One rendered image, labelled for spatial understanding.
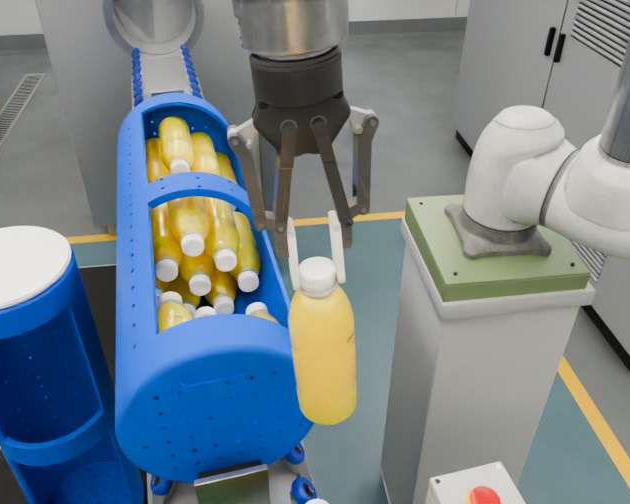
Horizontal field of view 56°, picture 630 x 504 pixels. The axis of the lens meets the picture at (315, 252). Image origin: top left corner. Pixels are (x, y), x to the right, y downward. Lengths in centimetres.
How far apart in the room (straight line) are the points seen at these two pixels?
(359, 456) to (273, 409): 131
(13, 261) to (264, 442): 69
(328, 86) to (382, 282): 235
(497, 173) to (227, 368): 64
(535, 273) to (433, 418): 44
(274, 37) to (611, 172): 73
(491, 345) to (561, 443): 105
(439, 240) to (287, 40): 87
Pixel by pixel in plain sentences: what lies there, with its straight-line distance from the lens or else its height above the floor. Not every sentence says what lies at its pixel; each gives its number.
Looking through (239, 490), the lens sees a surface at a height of 102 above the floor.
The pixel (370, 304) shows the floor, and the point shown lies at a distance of 269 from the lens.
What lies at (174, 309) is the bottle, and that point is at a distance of 97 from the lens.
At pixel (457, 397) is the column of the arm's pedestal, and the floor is 70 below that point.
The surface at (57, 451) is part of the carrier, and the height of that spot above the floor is 60.
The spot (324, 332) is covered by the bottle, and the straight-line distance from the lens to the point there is 62.
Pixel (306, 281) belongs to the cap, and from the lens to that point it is 60.
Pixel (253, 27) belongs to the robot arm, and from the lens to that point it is 47.
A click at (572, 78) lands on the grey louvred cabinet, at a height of 87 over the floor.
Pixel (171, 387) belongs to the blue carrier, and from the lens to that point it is 81.
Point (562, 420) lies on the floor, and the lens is 242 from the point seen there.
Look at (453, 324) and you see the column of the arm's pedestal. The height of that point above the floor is 93.
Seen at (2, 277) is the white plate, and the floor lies 104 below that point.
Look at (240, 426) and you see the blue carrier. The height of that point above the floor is 108.
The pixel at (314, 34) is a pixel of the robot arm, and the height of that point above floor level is 164.
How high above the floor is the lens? 178
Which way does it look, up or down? 37 degrees down
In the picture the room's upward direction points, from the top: straight up
